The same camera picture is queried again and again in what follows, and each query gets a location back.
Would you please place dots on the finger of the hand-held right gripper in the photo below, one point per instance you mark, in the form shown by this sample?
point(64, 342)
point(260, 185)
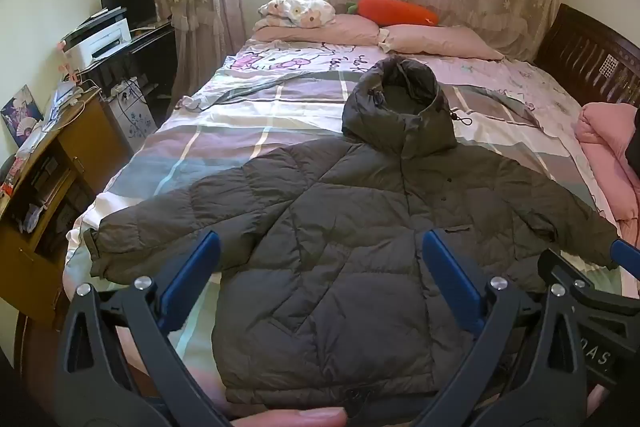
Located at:
point(600, 287)
point(627, 252)

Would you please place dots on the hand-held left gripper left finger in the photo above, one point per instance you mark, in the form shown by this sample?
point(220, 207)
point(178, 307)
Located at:
point(192, 267)

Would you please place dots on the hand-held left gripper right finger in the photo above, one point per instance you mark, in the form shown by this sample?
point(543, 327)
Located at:
point(450, 272)

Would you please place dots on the dark olive hooded puffer jacket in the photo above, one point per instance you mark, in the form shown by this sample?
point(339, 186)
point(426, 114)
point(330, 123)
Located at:
point(360, 207)

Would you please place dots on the person's left hand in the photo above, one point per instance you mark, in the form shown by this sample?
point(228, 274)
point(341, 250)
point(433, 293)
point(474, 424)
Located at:
point(290, 418)

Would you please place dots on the dark cloth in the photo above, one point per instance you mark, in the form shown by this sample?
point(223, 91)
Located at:
point(634, 142)

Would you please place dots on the pink folded blanket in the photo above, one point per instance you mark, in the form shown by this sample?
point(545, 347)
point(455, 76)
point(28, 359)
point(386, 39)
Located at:
point(605, 142)

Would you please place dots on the pastel checked cartoon bed cover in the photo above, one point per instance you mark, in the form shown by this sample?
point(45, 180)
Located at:
point(240, 132)

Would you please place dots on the white floral computer tower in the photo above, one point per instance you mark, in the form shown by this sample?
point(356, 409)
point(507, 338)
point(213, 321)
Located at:
point(130, 117)

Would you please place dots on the yellow wooden cabinet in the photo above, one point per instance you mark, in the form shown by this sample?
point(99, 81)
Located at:
point(85, 142)

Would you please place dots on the dark wooden headboard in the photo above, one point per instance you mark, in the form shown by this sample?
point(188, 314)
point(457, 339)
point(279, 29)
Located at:
point(585, 52)

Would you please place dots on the black desk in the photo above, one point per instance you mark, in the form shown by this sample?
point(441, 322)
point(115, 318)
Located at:
point(145, 52)

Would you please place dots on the printed picture card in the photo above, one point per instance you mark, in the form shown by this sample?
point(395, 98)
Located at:
point(22, 114)

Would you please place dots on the pink pillow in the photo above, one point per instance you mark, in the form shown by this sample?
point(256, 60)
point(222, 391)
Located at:
point(325, 32)
point(440, 39)

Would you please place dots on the white printer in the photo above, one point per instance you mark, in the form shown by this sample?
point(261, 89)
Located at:
point(97, 39)

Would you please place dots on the orange carrot plush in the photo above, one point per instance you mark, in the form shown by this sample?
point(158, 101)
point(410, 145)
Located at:
point(400, 9)

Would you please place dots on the black monitor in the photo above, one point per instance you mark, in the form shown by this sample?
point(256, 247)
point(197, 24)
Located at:
point(130, 2)

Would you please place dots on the floral print pillow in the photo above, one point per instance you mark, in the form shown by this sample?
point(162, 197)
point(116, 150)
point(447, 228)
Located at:
point(295, 9)

